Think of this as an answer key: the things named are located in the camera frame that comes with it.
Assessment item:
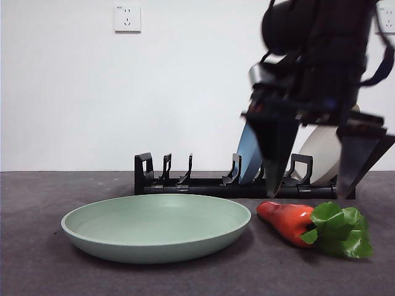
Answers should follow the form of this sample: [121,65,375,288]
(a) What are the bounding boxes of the green plate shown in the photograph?
[60,194,252,265]

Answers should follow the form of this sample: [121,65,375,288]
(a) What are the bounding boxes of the white wall socket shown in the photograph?
[376,1,395,34]
[114,4,142,34]

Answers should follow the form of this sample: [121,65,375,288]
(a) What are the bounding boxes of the beige plate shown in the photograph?
[294,104,360,187]

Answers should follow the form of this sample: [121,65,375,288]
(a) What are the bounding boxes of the black plate rack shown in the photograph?
[133,152,356,200]

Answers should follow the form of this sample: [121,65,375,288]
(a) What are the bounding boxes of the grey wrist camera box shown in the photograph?
[248,63,269,86]

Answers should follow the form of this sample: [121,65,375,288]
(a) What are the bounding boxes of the blue plate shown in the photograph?
[236,121,264,187]

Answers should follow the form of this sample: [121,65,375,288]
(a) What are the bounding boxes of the orange carrot with green leaves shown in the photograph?
[256,200,373,260]

